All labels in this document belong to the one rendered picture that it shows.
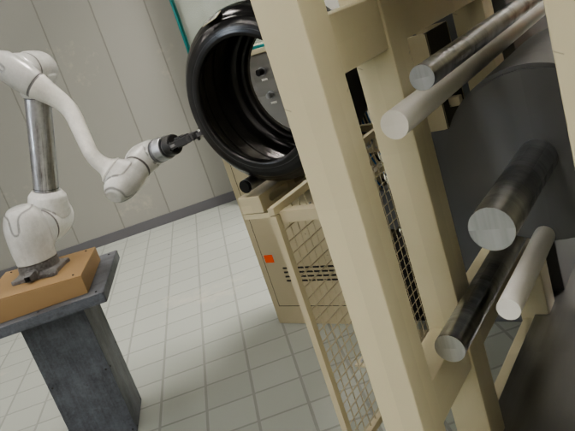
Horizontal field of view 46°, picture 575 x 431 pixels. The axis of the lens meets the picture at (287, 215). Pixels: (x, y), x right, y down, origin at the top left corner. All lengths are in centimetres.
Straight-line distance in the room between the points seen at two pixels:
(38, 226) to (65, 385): 64
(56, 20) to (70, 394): 347
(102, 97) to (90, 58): 31
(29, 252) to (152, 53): 314
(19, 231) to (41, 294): 26
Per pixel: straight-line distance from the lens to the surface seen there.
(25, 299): 263
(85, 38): 562
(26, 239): 269
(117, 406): 287
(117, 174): 240
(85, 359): 278
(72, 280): 258
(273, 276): 314
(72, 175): 575
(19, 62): 264
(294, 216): 148
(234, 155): 213
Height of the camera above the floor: 141
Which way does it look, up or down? 17 degrees down
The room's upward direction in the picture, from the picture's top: 18 degrees counter-clockwise
